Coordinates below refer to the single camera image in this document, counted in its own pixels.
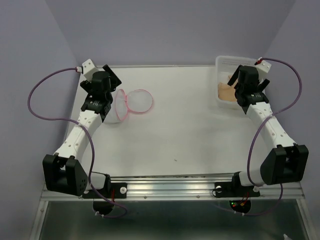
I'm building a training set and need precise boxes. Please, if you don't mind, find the beige bra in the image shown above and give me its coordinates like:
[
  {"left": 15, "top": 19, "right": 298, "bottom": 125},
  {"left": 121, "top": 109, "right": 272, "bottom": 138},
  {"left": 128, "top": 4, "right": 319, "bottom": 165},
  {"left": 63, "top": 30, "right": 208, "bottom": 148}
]
[{"left": 218, "top": 81, "right": 238, "bottom": 102}]

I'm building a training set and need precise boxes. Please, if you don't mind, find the white mesh laundry bag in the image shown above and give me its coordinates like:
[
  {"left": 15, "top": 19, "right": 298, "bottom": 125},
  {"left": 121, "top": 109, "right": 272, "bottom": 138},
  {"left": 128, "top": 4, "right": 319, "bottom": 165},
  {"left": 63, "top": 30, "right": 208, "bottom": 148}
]
[{"left": 104, "top": 89, "right": 154, "bottom": 124}]

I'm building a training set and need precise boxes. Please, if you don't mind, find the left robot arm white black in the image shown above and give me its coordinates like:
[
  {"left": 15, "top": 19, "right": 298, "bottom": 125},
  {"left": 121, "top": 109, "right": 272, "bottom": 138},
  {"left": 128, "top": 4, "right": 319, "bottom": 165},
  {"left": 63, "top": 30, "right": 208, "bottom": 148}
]
[{"left": 42, "top": 64, "right": 122, "bottom": 197}]

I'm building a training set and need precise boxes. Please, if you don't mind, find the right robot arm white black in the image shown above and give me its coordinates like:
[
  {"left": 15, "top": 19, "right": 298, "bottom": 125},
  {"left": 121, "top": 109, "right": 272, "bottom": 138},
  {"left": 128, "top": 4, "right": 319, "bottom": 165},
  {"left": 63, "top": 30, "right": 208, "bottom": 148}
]
[{"left": 227, "top": 65, "right": 309, "bottom": 195}]

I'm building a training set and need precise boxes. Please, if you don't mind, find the white plastic basket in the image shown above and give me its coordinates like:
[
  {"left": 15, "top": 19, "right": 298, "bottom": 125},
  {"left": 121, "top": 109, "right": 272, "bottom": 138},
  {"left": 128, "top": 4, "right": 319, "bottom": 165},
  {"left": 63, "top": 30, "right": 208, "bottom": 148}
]
[{"left": 215, "top": 55, "right": 256, "bottom": 110}]

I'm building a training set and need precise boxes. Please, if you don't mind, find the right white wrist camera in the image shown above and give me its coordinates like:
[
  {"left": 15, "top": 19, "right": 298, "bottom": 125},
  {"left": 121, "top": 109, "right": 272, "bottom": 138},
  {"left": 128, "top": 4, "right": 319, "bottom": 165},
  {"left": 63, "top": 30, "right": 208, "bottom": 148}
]
[{"left": 254, "top": 57, "right": 272, "bottom": 77}]

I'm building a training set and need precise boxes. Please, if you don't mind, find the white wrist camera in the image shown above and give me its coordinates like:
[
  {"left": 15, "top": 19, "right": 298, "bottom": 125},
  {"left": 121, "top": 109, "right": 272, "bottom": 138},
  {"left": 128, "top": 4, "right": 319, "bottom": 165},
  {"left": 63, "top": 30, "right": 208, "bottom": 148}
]
[
  {"left": 254, "top": 57, "right": 272, "bottom": 77},
  {"left": 82, "top": 58, "right": 99, "bottom": 82}
]

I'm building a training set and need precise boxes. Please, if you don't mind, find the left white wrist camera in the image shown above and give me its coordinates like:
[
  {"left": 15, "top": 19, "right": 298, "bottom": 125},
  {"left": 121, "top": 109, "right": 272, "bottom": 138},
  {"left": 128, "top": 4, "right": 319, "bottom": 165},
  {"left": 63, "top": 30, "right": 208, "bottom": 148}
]
[{"left": 82, "top": 58, "right": 99, "bottom": 82}]

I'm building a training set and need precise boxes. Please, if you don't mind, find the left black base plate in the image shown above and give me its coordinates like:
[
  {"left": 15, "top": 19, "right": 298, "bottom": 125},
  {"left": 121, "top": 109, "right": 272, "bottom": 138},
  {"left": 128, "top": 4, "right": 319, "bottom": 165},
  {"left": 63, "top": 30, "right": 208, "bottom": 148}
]
[{"left": 82, "top": 182, "right": 128, "bottom": 200}]

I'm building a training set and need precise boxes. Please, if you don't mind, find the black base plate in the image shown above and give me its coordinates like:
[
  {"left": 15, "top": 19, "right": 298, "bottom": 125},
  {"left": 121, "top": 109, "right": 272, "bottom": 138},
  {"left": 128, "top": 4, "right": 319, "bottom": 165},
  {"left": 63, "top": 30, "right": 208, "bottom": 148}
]
[
  {"left": 212, "top": 181, "right": 260, "bottom": 198},
  {"left": 82, "top": 182, "right": 128, "bottom": 200}
]

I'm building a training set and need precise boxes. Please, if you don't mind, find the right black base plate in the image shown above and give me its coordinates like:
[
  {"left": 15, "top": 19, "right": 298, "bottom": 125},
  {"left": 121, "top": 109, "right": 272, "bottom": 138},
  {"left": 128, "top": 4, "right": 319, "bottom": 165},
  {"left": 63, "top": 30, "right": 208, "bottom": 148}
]
[{"left": 212, "top": 181, "right": 260, "bottom": 198}]

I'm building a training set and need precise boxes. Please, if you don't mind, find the aluminium mounting rail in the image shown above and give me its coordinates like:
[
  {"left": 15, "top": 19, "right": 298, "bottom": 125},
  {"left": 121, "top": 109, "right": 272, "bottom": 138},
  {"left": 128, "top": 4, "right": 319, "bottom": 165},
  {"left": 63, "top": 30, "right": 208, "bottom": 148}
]
[{"left": 40, "top": 174, "right": 305, "bottom": 203}]

